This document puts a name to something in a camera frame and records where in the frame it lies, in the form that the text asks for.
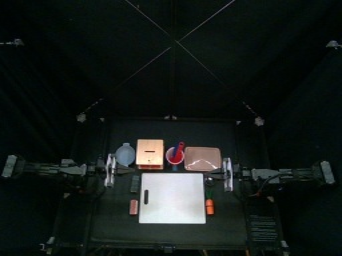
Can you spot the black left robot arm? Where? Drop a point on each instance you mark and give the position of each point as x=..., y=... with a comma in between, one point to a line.
x=48, y=169

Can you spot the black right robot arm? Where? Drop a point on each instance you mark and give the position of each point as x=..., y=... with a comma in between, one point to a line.
x=284, y=173

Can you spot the wooden drawer cabinet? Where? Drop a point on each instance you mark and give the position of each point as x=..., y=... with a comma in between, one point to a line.
x=150, y=151

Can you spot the translucent plastic container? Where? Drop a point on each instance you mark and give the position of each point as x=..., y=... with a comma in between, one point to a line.
x=125, y=155

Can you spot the pink square tray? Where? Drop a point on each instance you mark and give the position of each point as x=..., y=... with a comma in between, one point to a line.
x=202, y=159

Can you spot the red plastic cup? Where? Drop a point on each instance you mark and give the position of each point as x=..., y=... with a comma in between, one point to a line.
x=174, y=159

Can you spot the red plastic spoon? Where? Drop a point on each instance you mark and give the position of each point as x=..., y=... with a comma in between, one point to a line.
x=179, y=149

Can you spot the red rectangular toy block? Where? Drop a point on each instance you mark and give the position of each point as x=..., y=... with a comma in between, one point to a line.
x=133, y=207

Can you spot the blue plastic utensil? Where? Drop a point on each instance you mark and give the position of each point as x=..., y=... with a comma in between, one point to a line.
x=176, y=148

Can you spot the white cutting board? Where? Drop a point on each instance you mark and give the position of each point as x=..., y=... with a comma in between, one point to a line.
x=174, y=200

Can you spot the printed label sticker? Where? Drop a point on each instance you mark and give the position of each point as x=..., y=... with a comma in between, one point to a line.
x=262, y=228

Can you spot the silver frame bracket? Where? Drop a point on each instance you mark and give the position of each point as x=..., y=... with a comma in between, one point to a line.
x=80, y=117
x=170, y=117
x=333, y=44
x=259, y=121
x=16, y=42

